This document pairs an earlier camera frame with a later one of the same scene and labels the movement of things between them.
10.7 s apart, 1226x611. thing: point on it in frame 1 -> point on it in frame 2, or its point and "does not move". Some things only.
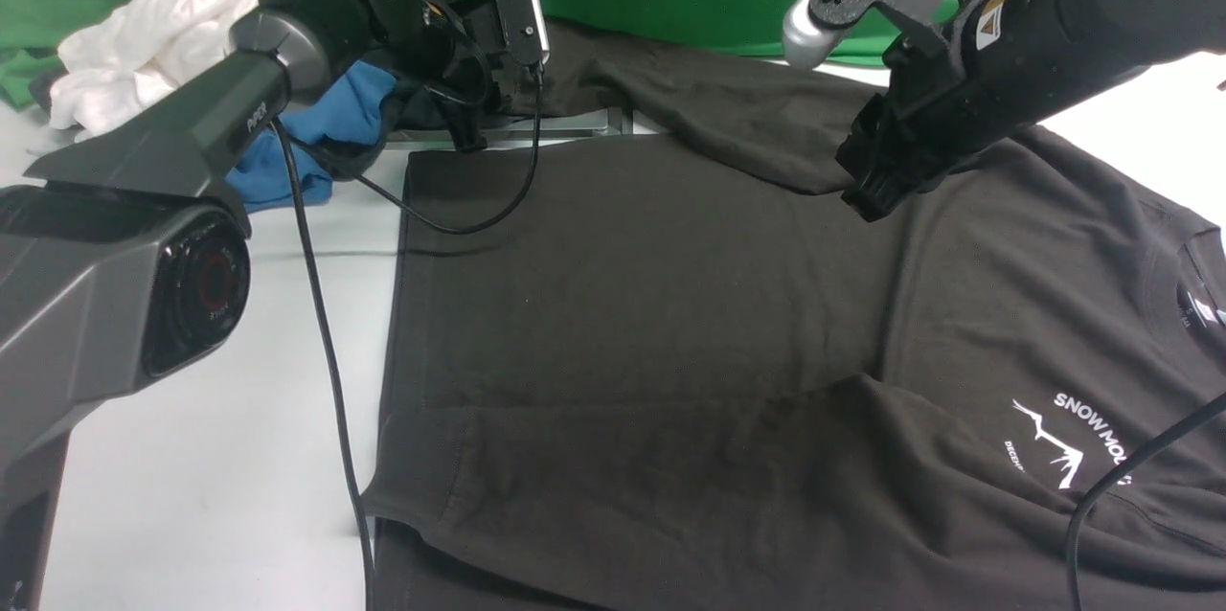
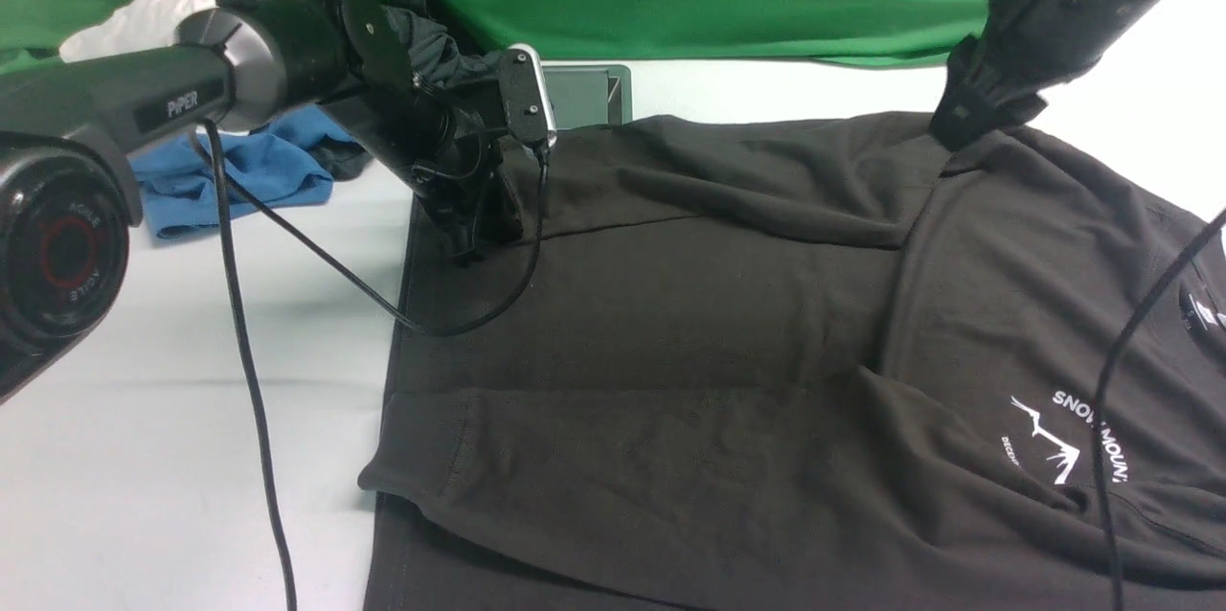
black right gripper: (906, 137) -> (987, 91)
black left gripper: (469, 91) -> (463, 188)
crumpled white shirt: (180, 18) does not move
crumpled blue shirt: (350, 106) does not move
